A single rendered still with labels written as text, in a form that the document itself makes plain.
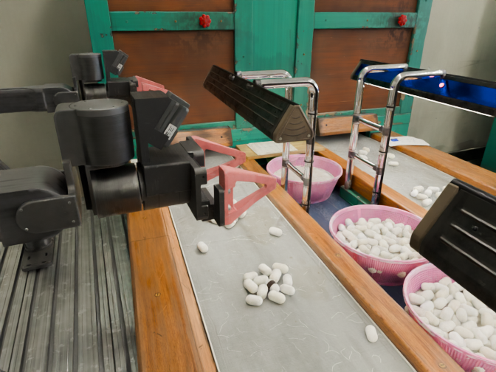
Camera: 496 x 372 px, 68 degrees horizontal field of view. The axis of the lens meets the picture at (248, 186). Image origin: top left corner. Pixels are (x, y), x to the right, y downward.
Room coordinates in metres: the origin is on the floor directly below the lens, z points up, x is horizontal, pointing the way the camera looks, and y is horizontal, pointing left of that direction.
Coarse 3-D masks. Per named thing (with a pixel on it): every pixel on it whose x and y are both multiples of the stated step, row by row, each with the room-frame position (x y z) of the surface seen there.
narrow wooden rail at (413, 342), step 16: (272, 192) 1.01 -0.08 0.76; (288, 208) 0.90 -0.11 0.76; (304, 224) 0.82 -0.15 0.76; (304, 240) 0.78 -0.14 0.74; (320, 240) 0.74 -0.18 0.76; (320, 256) 0.70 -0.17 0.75; (336, 256) 0.68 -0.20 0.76; (336, 272) 0.64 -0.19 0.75; (352, 272) 0.62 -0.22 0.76; (352, 288) 0.58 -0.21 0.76; (368, 288) 0.57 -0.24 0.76; (368, 304) 0.53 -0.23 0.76; (384, 304) 0.53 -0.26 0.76; (384, 320) 0.49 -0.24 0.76; (400, 320) 0.49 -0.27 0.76; (400, 336) 0.45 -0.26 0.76; (416, 336) 0.45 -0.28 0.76; (400, 352) 0.44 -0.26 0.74; (416, 352) 0.42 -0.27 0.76; (432, 352) 0.42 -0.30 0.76; (416, 368) 0.40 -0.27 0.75; (432, 368) 0.39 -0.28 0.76; (448, 368) 0.39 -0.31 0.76
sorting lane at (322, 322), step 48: (240, 192) 1.06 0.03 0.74; (192, 240) 0.78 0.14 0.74; (240, 240) 0.78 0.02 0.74; (288, 240) 0.78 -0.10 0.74; (240, 288) 0.60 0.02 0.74; (336, 288) 0.60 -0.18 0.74; (240, 336) 0.47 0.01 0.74; (288, 336) 0.47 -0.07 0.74; (336, 336) 0.47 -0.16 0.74; (384, 336) 0.47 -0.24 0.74
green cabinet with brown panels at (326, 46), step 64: (128, 0) 1.33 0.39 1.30; (192, 0) 1.40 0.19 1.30; (256, 0) 1.47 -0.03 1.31; (320, 0) 1.56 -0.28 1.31; (384, 0) 1.65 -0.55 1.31; (128, 64) 1.33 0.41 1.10; (192, 64) 1.40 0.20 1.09; (256, 64) 1.47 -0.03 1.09; (320, 64) 1.57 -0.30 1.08; (192, 128) 1.38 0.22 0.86
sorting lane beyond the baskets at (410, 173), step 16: (320, 144) 1.55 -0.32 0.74; (336, 144) 1.55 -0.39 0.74; (368, 144) 1.55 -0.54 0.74; (368, 160) 1.35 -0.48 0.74; (400, 160) 1.35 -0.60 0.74; (416, 160) 1.35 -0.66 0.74; (384, 176) 1.18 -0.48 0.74; (400, 176) 1.18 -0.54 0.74; (416, 176) 1.18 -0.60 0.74; (432, 176) 1.18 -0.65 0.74; (448, 176) 1.18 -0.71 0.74; (400, 192) 1.06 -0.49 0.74
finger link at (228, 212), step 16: (224, 176) 0.35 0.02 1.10; (240, 176) 0.37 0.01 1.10; (256, 176) 0.38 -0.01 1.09; (272, 176) 0.40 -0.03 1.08; (208, 192) 0.40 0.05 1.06; (224, 192) 0.35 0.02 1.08; (256, 192) 0.39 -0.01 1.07; (208, 208) 0.37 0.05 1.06; (224, 208) 0.35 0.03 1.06; (240, 208) 0.37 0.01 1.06; (224, 224) 0.35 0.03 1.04
